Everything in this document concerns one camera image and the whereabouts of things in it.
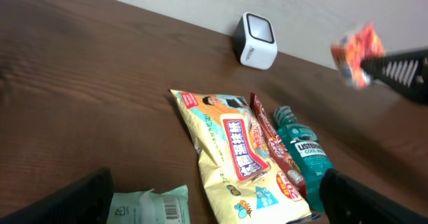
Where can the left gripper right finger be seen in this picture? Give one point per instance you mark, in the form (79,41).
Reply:
(347,201)

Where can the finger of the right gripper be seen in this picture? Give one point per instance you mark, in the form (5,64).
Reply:
(405,72)

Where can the blue Listerine mouthwash bottle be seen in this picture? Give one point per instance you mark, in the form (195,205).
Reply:
(303,145)

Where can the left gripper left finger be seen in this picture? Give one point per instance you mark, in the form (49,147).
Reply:
(86,201)

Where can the white barcode scanner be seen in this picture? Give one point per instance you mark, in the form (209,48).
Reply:
(254,42)

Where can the cream snack bag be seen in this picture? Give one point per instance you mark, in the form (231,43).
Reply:
(242,180)

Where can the small orange box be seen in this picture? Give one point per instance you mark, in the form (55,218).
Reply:
(349,51)

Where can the teal wet wipes pack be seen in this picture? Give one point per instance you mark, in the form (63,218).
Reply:
(148,207)

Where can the chocolate bar wrapper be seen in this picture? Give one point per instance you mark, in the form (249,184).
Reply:
(277,149)

